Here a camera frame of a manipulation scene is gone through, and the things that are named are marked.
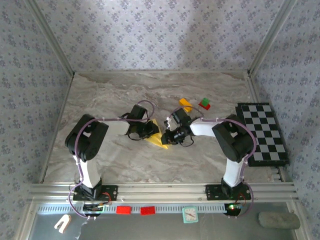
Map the teal square clock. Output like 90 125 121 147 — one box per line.
181 206 199 224

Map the orange toy brick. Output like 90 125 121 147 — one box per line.
178 98 194 113

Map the red rectangular block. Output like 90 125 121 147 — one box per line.
140 206 156 216
116 205 132 215

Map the black grey checkerboard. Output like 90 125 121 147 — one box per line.
234 101 290 168

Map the black controller board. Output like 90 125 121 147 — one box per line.
224 202 243 216
82 202 105 217

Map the white tape scrap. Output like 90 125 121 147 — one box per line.
74 221 89 240

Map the white wooden notched piece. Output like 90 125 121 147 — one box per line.
54 214 72 235

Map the grey stone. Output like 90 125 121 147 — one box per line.
258 211 301 230

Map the thin black cable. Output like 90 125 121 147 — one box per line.
181 136 195 148
126 131 143 141

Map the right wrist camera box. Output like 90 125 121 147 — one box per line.
163 109 191 128

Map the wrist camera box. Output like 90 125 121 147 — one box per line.
129 104 148 121
163 109 191 128

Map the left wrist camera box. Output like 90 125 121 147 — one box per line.
129 104 148 121

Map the purple cable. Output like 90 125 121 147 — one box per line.
166 106 257 220
67 99 156 221

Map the aluminium rail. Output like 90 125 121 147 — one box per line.
27 182 300 203

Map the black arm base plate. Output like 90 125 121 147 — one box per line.
72 184 119 202
205 184 252 201

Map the slotted cable duct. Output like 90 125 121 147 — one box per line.
37 204 247 215

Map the aluminium frame post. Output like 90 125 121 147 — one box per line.
24 0 75 76
247 0 298 76

